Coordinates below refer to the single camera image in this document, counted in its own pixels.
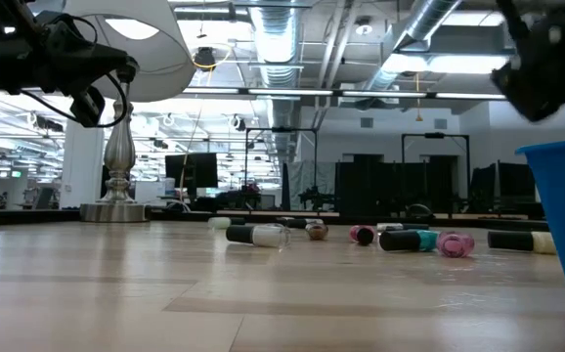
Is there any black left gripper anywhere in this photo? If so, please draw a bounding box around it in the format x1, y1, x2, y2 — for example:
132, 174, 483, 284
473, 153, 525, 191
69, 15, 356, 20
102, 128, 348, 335
37, 12, 140, 97

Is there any cream nail polish bottle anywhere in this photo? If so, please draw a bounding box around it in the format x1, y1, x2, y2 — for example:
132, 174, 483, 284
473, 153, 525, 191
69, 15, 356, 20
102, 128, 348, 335
487, 230, 557, 256

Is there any rose pink nail polish bottle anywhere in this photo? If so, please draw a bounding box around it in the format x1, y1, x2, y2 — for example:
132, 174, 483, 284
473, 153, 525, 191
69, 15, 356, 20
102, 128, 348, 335
436, 231, 476, 259

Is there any hot pink nail polish bottle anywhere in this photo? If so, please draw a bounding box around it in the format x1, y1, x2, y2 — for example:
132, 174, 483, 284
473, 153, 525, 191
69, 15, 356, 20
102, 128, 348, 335
349, 225, 377, 247

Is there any brown glitter nail polish bottle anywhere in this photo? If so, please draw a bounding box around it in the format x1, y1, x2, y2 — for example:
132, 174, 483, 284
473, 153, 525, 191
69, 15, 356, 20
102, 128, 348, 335
305, 222, 329, 242

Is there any silver lamp with white shade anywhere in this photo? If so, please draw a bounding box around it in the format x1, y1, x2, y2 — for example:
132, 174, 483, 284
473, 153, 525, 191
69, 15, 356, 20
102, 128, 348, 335
62, 0, 198, 224

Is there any bright ceiling light panel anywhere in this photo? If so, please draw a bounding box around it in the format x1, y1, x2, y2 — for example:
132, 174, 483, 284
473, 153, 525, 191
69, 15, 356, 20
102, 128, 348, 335
382, 52, 511, 75

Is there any black partition screen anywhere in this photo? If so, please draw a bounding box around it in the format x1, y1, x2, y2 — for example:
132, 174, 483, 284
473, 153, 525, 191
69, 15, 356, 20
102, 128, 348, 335
468, 161, 538, 201
335, 160, 459, 217

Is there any black computer monitor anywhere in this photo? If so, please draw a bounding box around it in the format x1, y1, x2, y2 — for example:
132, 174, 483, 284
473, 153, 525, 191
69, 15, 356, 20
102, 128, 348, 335
164, 153, 219, 190

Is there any long ceiling light strip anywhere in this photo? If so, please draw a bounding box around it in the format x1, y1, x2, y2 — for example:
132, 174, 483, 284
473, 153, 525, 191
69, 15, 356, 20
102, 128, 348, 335
182, 86, 565, 103

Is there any grey tarp cover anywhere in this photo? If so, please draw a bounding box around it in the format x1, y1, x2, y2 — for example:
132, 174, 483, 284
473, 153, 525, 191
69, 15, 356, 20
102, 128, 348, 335
282, 159, 337, 211

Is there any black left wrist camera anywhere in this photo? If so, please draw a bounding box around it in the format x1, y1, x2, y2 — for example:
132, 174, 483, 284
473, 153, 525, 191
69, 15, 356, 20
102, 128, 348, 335
69, 85, 107, 129

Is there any black ceiling camera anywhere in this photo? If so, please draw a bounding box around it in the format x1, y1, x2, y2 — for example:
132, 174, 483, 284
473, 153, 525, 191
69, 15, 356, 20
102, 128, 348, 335
193, 46, 218, 69

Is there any black metal frame rig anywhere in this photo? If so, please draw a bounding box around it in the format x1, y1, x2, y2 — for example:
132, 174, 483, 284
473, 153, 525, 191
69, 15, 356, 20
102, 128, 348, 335
401, 132, 471, 216
245, 127, 319, 212

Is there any silver ventilation duct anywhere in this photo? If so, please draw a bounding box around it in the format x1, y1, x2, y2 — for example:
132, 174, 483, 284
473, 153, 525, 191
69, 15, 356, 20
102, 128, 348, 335
360, 0, 462, 94
248, 0, 304, 162

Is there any yellow hanging cord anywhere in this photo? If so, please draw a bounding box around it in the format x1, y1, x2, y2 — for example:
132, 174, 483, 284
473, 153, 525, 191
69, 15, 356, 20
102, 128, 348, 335
413, 71, 424, 123

